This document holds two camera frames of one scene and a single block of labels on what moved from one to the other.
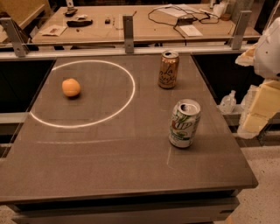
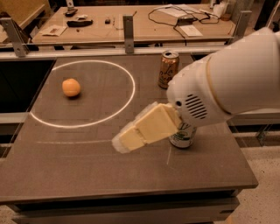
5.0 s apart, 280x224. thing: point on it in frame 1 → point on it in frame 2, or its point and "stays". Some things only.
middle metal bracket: (129, 33) stays
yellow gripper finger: (247, 58) → (143, 113)
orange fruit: (70, 87) stays
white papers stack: (177, 10) stays
